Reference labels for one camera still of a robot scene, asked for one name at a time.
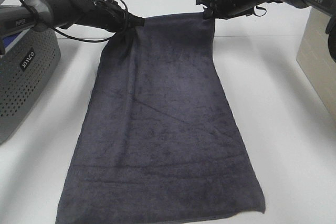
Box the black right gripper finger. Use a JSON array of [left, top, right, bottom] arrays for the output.
[[203, 8, 215, 19]]

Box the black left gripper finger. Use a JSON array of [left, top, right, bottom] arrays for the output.
[[127, 14, 145, 28]]

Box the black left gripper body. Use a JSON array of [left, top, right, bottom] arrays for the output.
[[76, 1, 131, 33]]

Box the dark grey towel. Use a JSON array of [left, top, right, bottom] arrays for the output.
[[56, 13, 266, 223]]

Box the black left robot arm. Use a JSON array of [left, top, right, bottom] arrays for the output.
[[1, 0, 145, 40]]

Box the grey perforated plastic basket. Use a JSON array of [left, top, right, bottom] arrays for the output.
[[1, 29, 60, 143]]

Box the beige fabric storage box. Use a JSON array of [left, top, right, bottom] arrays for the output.
[[296, 9, 335, 118]]

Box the blue cloth in basket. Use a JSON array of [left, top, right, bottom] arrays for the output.
[[3, 29, 29, 52]]

